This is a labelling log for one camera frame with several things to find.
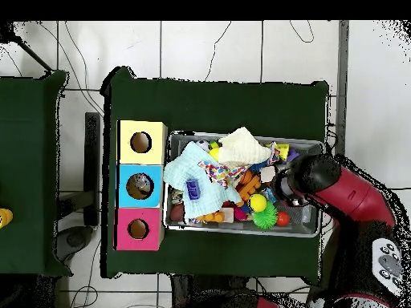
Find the wooden box with three holes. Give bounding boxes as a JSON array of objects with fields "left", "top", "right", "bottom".
[{"left": 113, "top": 120, "right": 169, "bottom": 252}]

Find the blue plastic building block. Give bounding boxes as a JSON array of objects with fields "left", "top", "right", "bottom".
[{"left": 185, "top": 178, "right": 201, "bottom": 201}]

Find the mint green waffle cloth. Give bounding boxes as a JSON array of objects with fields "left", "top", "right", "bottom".
[{"left": 162, "top": 140, "right": 242, "bottom": 224}]

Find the black rod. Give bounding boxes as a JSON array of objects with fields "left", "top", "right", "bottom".
[{"left": 10, "top": 33, "right": 55, "bottom": 73}]

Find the grey metal post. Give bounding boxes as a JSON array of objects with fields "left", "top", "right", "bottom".
[{"left": 335, "top": 20, "right": 350, "bottom": 156}]

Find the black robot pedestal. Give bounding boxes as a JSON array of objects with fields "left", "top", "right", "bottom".
[{"left": 169, "top": 274, "right": 254, "bottom": 308}]

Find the silver wire mesh bin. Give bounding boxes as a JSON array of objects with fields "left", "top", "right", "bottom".
[{"left": 162, "top": 130, "right": 325, "bottom": 239}]

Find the yellow wedge block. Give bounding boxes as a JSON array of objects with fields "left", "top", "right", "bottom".
[{"left": 275, "top": 143, "right": 291, "bottom": 161}]

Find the plain yellow ball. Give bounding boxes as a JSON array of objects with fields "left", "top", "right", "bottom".
[{"left": 247, "top": 193, "right": 268, "bottom": 213}]

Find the colourful polka dot cloth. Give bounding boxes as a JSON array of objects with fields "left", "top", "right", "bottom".
[{"left": 197, "top": 160, "right": 250, "bottom": 189}]

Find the dark green table cloth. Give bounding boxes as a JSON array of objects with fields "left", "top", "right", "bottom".
[
  {"left": 100, "top": 66, "right": 330, "bottom": 279},
  {"left": 0, "top": 69, "right": 73, "bottom": 278}
]

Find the yellow toy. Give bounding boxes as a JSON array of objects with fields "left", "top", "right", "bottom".
[{"left": 0, "top": 208, "right": 14, "bottom": 229}]

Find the cream waffle cloth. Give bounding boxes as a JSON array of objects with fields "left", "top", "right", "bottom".
[{"left": 217, "top": 126, "right": 273, "bottom": 169}]

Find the clear packet with blue print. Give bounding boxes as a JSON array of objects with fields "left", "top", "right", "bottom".
[{"left": 132, "top": 173, "right": 154, "bottom": 195}]

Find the small blue-white plastic packet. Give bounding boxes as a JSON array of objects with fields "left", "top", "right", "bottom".
[{"left": 263, "top": 186, "right": 278, "bottom": 205}]

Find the green spiky rubber ball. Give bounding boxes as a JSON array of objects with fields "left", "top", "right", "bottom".
[{"left": 251, "top": 201, "right": 279, "bottom": 231}]

